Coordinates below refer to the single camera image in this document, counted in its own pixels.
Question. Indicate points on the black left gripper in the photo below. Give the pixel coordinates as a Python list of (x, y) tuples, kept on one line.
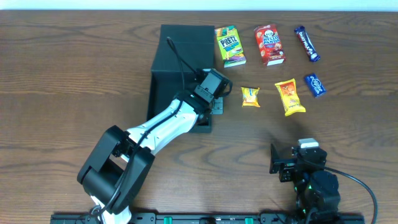
[(217, 106)]

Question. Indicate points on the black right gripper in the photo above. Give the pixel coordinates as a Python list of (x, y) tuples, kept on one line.
[(277, 158)]

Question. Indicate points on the green Pretz snack box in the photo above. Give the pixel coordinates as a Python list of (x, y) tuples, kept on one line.
[(230, 46)]

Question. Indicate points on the black gift box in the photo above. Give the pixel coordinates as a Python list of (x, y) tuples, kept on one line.
[(182, 55)]

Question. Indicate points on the red Hello Panda box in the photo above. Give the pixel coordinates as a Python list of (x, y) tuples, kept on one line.
[(270, 45)]

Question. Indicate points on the blue Dairy Milk bar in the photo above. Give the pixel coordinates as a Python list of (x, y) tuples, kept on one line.
[(302, 35)]

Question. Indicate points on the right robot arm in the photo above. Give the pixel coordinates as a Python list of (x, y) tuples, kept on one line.
[(317, 195)]

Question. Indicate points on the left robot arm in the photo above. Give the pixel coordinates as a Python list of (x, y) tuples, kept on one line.
[(118, 165)]

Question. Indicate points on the blue Eclipse candy pack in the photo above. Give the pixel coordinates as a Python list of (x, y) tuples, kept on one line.
[(314, 85)]

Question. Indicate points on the small yellow snack packet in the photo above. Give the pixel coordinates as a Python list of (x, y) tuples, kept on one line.
[(250, 97)]

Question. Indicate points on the large yellow snack packet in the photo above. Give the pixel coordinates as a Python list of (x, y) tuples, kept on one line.
[(289, 97)]

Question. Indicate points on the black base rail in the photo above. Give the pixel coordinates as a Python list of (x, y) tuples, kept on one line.
[(263, 218)]

